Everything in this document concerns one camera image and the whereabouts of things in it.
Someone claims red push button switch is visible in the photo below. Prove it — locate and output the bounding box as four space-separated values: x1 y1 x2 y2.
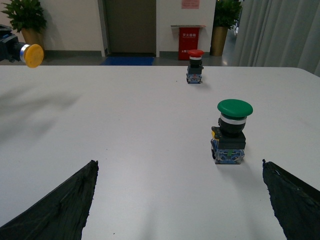
186 49 204 84

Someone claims potted plant gold pot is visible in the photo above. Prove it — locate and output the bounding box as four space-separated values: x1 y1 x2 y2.
1 0 47 49
210 0 242 57

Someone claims right potted plant gold pot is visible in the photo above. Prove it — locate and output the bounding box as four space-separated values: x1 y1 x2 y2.
210 0 242 57

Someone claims yellow push button switch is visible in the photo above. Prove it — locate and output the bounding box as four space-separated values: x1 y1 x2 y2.
0 34 45 69

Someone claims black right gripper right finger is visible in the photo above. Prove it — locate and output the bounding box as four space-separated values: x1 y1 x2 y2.
262 160 320 240

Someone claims pink paper notice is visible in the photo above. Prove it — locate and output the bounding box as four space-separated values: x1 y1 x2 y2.
181 0 200 10

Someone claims left potted plant gold pot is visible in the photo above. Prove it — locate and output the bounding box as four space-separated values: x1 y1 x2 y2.
1 0 47 49

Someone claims green push button switch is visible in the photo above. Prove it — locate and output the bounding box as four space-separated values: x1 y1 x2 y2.
210 99 253 165

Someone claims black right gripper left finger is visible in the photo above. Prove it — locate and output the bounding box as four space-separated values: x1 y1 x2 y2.
0 160 99 240

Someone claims grey door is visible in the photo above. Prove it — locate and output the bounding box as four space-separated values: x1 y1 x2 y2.
104 0 156 55

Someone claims blue floor mat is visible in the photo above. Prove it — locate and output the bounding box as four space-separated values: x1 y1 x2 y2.
100 56 154 66

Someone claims red fire extinguisher box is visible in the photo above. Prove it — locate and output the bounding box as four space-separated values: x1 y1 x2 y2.
171 24 206 61

